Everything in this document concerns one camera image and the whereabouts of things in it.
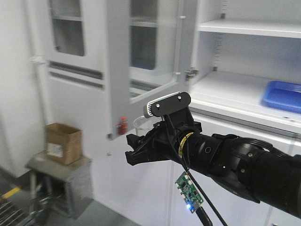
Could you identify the blue plastic tray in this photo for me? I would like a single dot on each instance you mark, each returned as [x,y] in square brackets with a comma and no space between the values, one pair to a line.
[283,96]

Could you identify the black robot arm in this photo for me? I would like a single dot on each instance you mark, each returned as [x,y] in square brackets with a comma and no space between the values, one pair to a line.
[249,168]

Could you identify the small clear glass beaker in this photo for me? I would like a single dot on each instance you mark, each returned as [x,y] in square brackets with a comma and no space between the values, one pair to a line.
[142,125]

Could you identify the cardboard box on stool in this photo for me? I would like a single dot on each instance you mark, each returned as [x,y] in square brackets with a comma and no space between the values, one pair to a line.
[64,143]

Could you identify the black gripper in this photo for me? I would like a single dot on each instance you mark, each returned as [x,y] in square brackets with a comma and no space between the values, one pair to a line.
[177,137]

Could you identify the green circuit board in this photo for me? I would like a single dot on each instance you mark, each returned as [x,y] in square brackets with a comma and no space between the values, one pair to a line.
[189,192]

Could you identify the grey metal stool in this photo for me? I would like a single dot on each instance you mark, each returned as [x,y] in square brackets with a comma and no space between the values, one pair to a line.
[66,189]

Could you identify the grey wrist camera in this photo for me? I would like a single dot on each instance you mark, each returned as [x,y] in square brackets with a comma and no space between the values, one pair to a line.
[167,104]

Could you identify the white cabinet shelf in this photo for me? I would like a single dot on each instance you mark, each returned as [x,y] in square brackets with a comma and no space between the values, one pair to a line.
[239,96]

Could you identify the open cabinet door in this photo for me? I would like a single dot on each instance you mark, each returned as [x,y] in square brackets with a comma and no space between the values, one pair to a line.
[150,45]

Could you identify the upper cabinet shelf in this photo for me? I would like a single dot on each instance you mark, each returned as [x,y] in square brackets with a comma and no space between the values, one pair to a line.
[252,27]

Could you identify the red bottle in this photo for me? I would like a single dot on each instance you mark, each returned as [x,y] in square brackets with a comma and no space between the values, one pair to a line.
[122,126]

